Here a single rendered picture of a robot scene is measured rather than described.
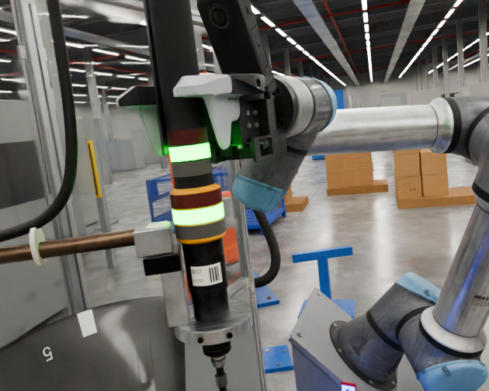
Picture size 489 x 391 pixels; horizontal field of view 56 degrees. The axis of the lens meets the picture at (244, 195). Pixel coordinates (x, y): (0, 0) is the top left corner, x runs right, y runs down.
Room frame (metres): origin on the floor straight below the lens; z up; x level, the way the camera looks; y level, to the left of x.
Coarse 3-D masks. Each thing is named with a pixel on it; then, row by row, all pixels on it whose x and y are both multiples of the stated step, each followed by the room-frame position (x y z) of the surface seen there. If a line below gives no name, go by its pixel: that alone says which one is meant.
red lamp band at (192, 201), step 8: (208, 192) 0.37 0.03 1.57; (216, 192) 0.37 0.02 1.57; (176, 200) 0.37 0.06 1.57; (184, 200) 0.37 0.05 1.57; (192, 200) 0.36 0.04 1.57; (200, 200) 0.36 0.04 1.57; (208, 200) 0.37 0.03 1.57; (216, 200) 0.37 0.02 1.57; (176, 208) 0.37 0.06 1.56; (184, 208) 0.37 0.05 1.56; (192, 208) 0.36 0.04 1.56
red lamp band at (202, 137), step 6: (168, 132) 0.38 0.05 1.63; (174, 132) 0.37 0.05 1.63; (180, 132) 0.37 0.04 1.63; (186, 132) 0.37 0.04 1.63; (192, 132) 0.37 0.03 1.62; (198, 132) 0.37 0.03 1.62; (204, 132) 0.38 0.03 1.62; (168, 138) 0.38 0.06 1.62; (174, 138) 0.37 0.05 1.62; (180, 138) 0.37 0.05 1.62; (186, 138) 0.37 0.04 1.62; (192, 138) 0.37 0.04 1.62; (198, 138) 0.37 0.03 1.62; (204, 138) 0.38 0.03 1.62; (168, 144) 0.38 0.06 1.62; (174, 144) 0.37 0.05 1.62; (180, 144) 0.37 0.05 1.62
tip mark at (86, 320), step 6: (84, 312) 0.52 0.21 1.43; (90, 312) 0.52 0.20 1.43; (78, 318) 0.51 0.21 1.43; (84, 318) 0.52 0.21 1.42; (90, 318) 0.52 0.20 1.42; (84, 324) 0.51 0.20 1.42; (90, 324) 0.51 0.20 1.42; (84, 330) 0.50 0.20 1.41; (90, 330) 0.50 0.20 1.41; (96, 330) 0.50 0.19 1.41; (84, 336) 0.50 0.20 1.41
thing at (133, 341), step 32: (64, 320) 0.51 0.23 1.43; (96, 320) 0.51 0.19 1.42; (128, 320) 0.52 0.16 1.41; (160, 320) 0.52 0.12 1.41; (0, 352) 0.48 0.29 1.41; (32, 352) 0.48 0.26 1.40; (64, 352) 0.48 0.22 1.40; (96, 352) 0.48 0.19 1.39; (128, 352) 0.48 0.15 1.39; (160, 352) 0.49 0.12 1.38; (0, 384) 0.46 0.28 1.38; (32, 384) 0.46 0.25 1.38; (64, 384) 0.46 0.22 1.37; (96, 384) 0.46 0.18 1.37; (128, 384) 0.46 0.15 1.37; (160, 384) 0.46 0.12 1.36
